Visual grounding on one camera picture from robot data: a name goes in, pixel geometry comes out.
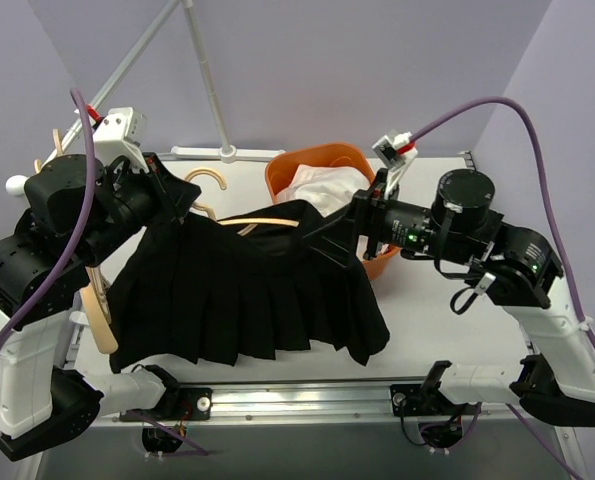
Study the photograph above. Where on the white pleated skirt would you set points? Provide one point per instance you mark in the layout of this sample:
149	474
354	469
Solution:
327	189

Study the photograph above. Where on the orange plastic basket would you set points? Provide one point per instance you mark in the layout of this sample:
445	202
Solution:
280	171

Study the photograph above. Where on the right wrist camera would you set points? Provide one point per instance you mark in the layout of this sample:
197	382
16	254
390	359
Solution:
397	151

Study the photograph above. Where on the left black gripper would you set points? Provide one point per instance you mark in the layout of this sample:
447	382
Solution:
166	189

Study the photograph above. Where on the black skirt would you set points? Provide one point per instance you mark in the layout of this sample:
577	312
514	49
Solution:
205	291

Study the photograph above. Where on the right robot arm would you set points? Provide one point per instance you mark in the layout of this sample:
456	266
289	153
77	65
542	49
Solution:
515	267

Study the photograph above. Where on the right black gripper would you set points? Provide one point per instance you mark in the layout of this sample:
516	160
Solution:
365	223

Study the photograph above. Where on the white metal clothes rack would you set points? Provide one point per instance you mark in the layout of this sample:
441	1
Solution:
45	51

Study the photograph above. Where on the aluminium mounting rail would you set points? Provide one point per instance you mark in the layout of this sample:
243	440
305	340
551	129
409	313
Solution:
363	401

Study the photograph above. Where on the wooden hanger for white skirt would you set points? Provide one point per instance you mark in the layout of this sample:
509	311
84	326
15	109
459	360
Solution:
58	151

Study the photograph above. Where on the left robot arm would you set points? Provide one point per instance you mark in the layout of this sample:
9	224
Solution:
80	212

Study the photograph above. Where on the wooden hanger for black skirt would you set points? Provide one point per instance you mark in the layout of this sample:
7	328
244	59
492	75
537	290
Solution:
249	224

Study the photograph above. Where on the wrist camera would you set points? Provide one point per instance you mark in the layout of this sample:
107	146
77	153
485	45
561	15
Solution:
397	151
119	135

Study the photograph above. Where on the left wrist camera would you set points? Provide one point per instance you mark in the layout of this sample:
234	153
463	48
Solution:
119	135

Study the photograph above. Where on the wooden hanger for denim skirt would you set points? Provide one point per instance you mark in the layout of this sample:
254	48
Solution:
96	308

